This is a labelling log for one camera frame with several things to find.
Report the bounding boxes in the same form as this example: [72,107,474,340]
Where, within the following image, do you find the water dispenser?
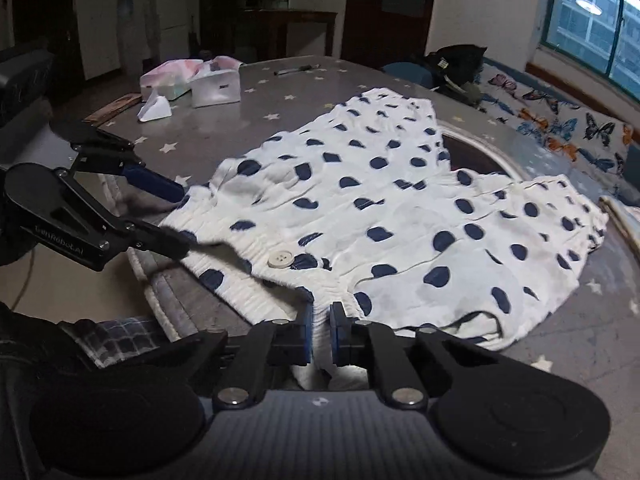
[116,0,142,78]

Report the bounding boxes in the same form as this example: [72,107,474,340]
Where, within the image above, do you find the dark wooden door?
[341,0,435,68]

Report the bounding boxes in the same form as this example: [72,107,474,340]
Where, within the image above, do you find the white folded paper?
[137,90,171,122]

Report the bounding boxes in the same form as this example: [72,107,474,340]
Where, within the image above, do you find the white refrigerator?
[154,0,190,62]

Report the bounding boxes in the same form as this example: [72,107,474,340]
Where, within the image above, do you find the round induction cooker in table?
[438,120,553,181]

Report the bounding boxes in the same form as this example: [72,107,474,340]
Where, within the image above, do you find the folded striped blanket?
[599,195,640,258]

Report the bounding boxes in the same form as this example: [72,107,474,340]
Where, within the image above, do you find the blue sofa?
[383,55,639,206]

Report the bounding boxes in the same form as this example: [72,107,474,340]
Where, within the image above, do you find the butterfly print cushion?
[476,62,632,180]

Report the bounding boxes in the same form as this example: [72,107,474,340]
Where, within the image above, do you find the dark wooden side table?
[242,9,336,61]

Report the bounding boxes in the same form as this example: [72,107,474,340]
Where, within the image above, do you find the pink white tissue box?
[139,58,203,102]

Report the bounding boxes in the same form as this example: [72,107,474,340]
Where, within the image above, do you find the pen on table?
[273,64,321,77]

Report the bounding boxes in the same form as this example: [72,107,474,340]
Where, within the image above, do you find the green framed window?
[542,0,639,98]

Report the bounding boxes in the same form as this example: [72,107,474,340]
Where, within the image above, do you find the white navy polka dot garment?
[159,86,610,352]

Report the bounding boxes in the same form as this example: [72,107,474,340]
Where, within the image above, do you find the black bag on sofa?
[424,44,487,107]

